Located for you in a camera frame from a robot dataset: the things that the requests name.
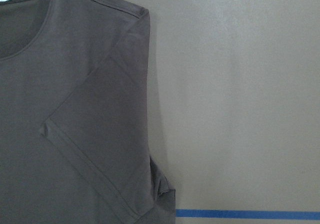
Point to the dark brown t-shirt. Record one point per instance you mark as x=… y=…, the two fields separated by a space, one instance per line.
x=74 y=140

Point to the blue tape grid lines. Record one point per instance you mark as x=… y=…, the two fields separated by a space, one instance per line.
x=248 y=214

